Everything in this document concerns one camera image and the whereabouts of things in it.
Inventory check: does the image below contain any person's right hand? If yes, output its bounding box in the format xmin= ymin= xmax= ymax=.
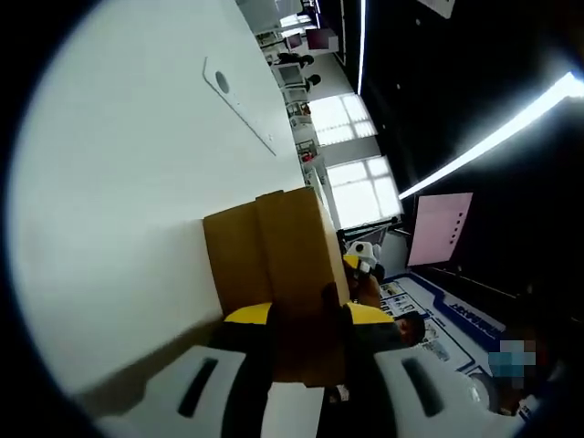
xmin=352 ymin=275 xmax=382 ymax=305

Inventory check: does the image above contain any person's head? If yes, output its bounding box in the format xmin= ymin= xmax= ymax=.
xmin=395 ymin=311 xmax=429 ymax=349

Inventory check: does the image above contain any brown cardboard shoe box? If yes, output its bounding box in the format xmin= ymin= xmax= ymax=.
xmin=203 ymin=186 xmax=355 ymax=389

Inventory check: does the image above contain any table cable cover plate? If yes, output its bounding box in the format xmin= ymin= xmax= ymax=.
xmin=203 ymin=57 xmax=278 ymax=157

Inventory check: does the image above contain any blue white wall poster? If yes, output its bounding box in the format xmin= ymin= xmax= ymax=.
xmin=381 ymin=273 xmax=507 ymax=378

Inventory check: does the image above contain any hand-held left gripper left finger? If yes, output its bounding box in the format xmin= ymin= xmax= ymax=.
xmin=98 ymin=302 xmax=279 ymax=438

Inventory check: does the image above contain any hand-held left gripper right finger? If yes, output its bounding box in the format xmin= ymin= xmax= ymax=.
xmin=328 ymin=303 xmax=519 ymax=438

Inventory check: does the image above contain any ceiling light strip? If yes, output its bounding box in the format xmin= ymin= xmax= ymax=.
xmin=399 ymin=71 xmax=584 ymax=200

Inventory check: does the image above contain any group of white office chairs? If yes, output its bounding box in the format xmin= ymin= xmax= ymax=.
xmin=273 ymin=61 xmax=311 ymax=99

